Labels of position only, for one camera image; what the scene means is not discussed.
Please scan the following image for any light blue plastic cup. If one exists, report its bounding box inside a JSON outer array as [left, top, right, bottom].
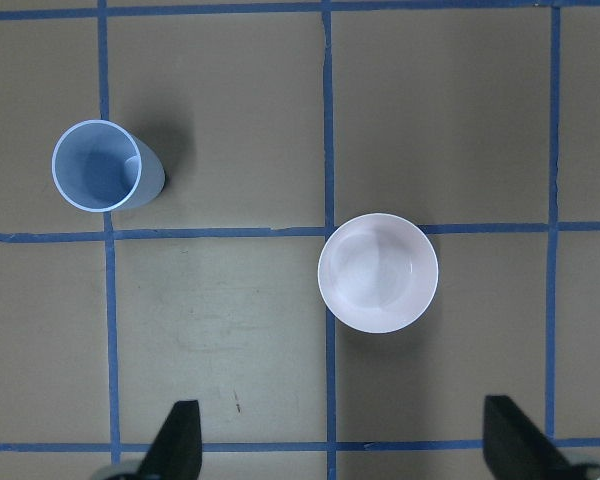
[[51, 119, 165, 213]]

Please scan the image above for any pink plastic bowl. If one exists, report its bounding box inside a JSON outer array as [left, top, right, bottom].
[[317, 213, 439, 334]]

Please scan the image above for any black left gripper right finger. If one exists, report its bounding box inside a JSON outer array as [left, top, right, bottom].
[[483, 395, 578, 480]]

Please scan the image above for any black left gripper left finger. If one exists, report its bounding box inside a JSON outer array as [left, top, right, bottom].
[[136, 400, 201, 479]]

